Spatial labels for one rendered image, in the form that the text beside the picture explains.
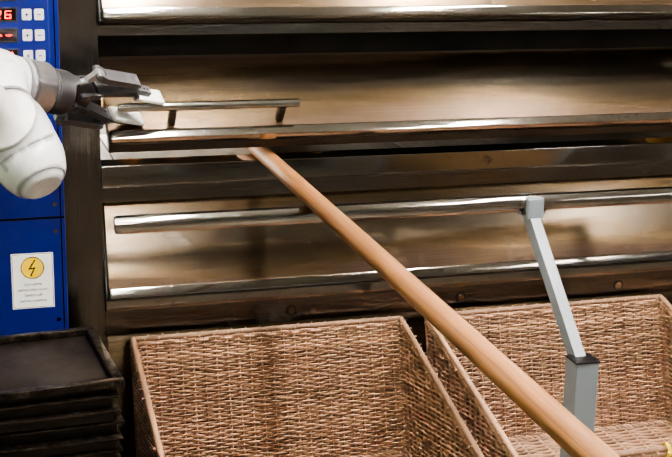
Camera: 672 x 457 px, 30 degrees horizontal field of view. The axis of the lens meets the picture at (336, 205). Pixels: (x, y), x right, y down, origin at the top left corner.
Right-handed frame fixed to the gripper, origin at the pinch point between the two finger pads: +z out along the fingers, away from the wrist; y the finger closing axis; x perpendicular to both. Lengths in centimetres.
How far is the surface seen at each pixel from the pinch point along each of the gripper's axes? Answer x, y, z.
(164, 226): 28.9, -3.4, -10.5
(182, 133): 5.7, -0.9, 7.2
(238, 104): 4.8, -9.7, 14.2
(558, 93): 16, -41, 73
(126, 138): 3.9, 4.5, -1.0
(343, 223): 46, -29, -4
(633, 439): 77, -6, 97
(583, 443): 99, -67, -45
